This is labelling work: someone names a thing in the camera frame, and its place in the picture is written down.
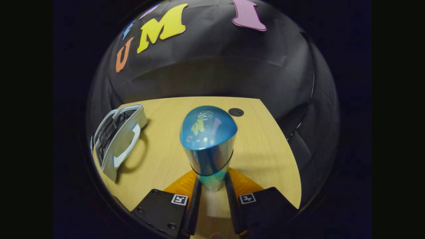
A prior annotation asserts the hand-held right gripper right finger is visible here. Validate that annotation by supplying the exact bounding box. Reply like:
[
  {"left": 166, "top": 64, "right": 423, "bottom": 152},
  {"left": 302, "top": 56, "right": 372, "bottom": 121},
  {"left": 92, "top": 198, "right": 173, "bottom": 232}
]
[{"left": 224, "top": 169, "right": 300, "bottom": 235}]

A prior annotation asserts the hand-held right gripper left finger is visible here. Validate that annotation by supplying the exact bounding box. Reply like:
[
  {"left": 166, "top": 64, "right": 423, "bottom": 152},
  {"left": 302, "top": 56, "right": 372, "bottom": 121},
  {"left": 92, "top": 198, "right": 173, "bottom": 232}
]
[{"left": 130, "top": 170, "right": 203, "bottom": 239}]

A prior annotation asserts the blue glass skin care bottle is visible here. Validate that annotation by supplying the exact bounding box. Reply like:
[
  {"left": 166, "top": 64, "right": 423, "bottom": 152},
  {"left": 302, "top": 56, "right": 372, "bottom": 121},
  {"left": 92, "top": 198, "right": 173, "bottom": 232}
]
[{"left": 180, "top": 106, "right": 238, "bottom": 192}]

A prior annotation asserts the light blue suitcase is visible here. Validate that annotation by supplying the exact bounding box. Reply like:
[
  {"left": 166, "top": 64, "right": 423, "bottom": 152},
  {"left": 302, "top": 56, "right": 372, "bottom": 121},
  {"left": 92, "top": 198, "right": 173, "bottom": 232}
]
[{"left": 90, "top": 104, "right": 147, "bottom": 182}]

